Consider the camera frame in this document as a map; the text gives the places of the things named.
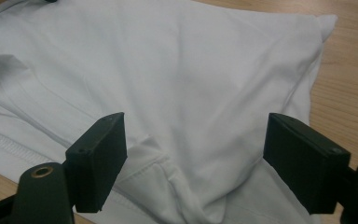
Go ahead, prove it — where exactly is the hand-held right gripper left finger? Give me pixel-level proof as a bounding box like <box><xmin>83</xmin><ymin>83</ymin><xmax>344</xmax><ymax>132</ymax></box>
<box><xmin>64</xmin><ymin>111</ymin><xmax>129</xmax><ymax>214</ymax></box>

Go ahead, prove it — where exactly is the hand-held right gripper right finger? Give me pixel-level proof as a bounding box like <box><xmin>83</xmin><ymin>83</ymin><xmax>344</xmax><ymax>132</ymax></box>
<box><xmin>262</xmin><ymin>112</ymin><xmax>352</xmax><ymax>216</ymax></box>

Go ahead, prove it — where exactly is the white T-shirt with blue print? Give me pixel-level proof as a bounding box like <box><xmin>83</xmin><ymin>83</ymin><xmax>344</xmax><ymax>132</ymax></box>
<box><xmin>0</xmin><ymin>0</ymin><xmax>338</xmax><ymax>224</ymax></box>

